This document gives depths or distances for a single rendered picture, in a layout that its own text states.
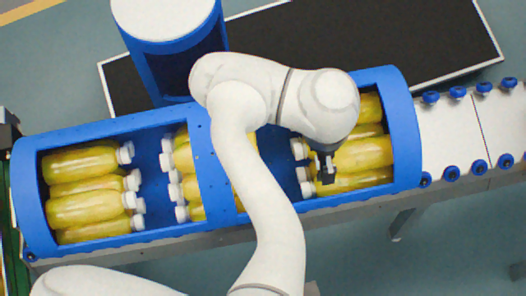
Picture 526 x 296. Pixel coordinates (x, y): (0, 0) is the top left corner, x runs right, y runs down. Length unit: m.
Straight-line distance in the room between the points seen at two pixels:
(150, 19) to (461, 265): 1.51
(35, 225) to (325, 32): 1.57
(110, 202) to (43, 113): 1.44
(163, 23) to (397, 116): 0.65
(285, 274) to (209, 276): 1.79
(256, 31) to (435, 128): 1.13
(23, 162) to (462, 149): 1.06
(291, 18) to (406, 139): 1.37
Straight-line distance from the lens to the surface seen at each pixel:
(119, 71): 2.79
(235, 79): 1.20
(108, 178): 1.65
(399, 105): 1.53
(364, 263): 2.69
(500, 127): 1.90
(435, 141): 1.84
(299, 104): 1.21
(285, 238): 0.95
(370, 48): 2.77
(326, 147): 1.33
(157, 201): 1.76
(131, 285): 0.84
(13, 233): 1.91
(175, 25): 1.83
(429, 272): 2.72
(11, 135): 1.87
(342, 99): 1.17
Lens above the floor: 2.65
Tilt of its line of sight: 73 degrees down
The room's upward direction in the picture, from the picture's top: 6 degrees counter-clockwise
